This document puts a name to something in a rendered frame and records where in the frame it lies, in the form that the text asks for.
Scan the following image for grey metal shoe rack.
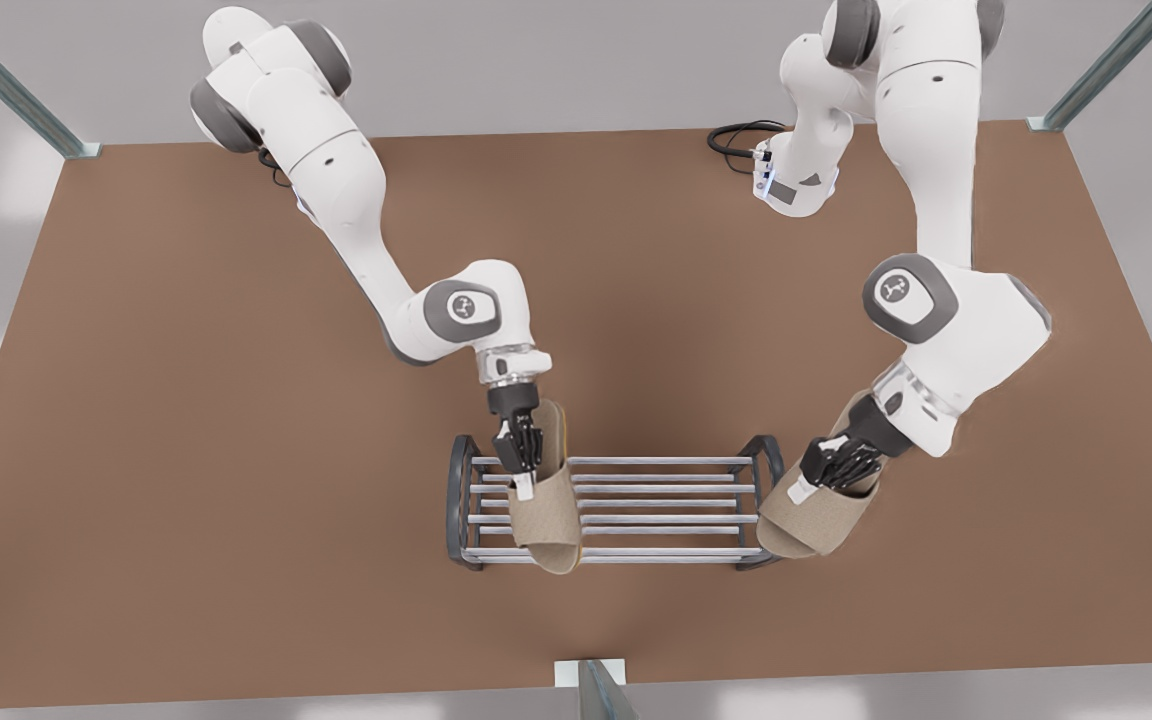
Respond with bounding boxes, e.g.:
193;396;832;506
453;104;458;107
446;434;787;572

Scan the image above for silver frame post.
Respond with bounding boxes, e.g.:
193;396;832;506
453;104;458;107
0;5;102;160
1027;0;1152;133
554;658;641;720

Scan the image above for tan slipper with yellow sole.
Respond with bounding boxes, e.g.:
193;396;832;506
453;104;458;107
505;400;584;576

